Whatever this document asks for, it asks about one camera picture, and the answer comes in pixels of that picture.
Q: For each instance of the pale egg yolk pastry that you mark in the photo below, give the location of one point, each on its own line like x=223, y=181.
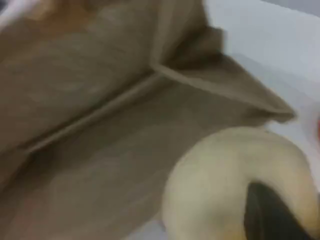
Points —
x=212, y=180

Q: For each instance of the brown burlap tote bag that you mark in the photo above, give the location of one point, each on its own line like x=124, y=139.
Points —
x=100, y=100

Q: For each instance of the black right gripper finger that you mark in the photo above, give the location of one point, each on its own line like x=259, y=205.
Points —
x=270, y=215

